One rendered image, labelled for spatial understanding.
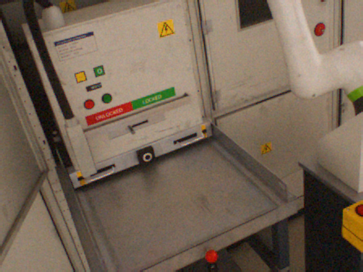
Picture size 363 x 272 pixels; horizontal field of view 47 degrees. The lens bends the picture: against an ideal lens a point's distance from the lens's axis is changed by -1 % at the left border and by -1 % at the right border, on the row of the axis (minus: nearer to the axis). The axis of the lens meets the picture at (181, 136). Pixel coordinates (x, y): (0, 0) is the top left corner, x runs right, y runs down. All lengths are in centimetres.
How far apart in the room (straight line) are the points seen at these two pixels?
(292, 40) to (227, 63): 44
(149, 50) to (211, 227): 59
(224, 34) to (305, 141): 76
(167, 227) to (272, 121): 93
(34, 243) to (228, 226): 91
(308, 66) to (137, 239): 75
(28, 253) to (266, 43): 132
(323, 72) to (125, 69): 64
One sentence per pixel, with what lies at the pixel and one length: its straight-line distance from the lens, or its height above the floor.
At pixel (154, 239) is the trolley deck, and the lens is 122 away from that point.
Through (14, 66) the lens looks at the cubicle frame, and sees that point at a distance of 153.
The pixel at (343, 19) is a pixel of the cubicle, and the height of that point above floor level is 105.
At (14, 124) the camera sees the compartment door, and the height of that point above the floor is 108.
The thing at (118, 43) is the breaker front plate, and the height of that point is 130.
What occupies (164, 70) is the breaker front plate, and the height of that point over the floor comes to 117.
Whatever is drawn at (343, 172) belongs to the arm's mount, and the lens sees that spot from 149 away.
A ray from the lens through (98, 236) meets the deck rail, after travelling 128.
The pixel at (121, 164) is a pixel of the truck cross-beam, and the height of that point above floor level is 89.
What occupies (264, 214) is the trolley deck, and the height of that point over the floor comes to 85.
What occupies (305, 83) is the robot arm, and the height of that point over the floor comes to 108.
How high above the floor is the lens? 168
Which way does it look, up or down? 30 degrees down
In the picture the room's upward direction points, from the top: 11 degrees counter-clockwise
